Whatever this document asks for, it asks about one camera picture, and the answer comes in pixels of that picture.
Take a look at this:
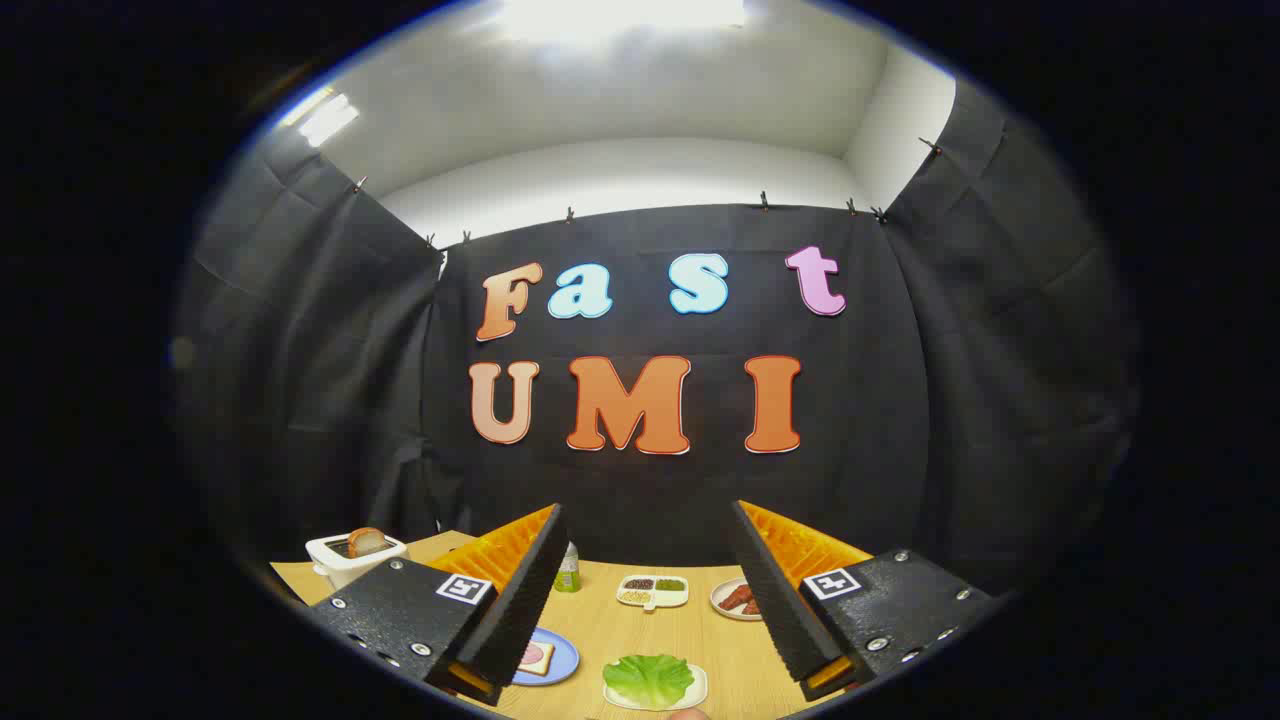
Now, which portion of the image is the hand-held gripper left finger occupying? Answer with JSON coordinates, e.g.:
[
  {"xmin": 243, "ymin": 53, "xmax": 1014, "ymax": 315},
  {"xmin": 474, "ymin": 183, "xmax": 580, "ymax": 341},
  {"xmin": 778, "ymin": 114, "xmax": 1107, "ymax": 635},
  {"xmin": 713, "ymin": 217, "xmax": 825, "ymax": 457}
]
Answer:
[{"xmin": 308, "ymin": 503, "xmax": 569, "ymax": 707}]

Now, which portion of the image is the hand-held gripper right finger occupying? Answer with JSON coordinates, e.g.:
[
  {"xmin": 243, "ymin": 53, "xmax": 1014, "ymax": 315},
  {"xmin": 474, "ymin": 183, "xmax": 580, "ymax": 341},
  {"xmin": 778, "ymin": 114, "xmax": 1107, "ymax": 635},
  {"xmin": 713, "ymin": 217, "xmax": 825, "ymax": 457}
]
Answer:
[{"xmin": 730, "ymin": 500, "xmax": 1006, "ymax": 703}]

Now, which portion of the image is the green lettuce leaf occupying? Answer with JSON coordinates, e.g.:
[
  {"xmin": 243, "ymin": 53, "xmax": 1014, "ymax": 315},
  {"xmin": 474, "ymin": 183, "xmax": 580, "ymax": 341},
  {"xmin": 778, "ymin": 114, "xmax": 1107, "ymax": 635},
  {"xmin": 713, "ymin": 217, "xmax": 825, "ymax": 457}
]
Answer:
[{"xmin": 603, "ymin": 654, "xmax": 695, "ymax": 709}]

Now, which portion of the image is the white oval plate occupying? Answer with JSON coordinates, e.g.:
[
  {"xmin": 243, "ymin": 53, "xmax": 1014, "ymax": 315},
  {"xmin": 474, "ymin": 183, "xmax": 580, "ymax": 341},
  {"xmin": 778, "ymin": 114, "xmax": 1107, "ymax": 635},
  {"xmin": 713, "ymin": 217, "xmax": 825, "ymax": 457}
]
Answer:
[{"xmin": 710, "ymin": 577, "xmax": 766, "ymax": 622}]

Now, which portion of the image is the blue round plate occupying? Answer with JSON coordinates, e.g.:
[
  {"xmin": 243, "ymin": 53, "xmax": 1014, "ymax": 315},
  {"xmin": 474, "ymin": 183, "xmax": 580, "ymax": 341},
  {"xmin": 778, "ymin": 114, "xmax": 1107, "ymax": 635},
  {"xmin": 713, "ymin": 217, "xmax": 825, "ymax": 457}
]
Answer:
[{"xmin": 512, "ymin": 627, "xmax": 581, "ymax": 687}]

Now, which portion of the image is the white square plate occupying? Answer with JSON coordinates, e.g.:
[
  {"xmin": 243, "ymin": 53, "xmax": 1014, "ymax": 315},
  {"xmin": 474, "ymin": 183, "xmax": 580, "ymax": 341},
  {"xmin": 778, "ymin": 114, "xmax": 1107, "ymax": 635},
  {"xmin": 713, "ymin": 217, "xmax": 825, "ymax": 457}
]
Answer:
[{"xmin": 602, "ymin": 662, "xmax": 709, "ymax": 713}]

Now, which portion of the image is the white divided dish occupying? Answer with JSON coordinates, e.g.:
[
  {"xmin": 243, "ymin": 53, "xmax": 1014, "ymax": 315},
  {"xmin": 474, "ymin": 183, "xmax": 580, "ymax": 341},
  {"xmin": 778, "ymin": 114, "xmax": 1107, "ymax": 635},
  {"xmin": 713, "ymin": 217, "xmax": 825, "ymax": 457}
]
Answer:
[{"xmin": 616, "ymin": 574, "xmax": 690, "ymax": 612}]

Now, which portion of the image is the white toaster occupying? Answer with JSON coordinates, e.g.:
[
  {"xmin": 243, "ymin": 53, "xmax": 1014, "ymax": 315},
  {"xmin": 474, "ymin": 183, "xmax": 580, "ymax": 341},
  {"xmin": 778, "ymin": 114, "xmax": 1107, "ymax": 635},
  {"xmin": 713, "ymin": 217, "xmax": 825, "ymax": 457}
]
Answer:
[{"xmin": 305, "ymin": 531, "xmax": 409, "ymax": 591}]

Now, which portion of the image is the black backdrop cloth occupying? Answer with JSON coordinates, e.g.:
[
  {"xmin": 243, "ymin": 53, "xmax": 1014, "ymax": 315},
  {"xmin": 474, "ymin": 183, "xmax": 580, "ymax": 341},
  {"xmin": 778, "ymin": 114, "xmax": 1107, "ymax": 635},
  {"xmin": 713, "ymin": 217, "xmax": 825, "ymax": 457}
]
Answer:
[{"xmin": 170, "ymin": 80, "xmax": 1141, "ymax": 601}]

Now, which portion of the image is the row of backdrop clips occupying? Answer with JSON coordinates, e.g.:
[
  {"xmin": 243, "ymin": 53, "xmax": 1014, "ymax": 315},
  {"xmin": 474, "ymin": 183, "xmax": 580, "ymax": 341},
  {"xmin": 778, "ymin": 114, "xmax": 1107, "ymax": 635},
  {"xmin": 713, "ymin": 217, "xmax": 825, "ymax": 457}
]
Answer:
[{"xmin": 350, "ymin": 138, "xmax": 943, "ymax": 248}]

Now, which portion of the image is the small ceiling light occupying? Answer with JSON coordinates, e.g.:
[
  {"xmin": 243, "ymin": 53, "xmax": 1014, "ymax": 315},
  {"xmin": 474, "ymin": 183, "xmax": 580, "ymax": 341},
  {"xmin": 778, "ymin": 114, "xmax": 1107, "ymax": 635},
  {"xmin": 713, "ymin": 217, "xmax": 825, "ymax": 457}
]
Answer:
[{"xmin": 298, "ymin": 92, "xmax": 361, "ymax": 148}]

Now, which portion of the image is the large ceiling light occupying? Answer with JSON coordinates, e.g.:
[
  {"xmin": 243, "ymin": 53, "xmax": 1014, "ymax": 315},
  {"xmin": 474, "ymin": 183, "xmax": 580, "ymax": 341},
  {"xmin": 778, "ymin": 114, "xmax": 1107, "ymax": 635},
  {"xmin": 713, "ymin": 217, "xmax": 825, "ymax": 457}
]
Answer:
[{"xmin": 495, "ymin": 0, "xmax": 746, "ymax": 41}]

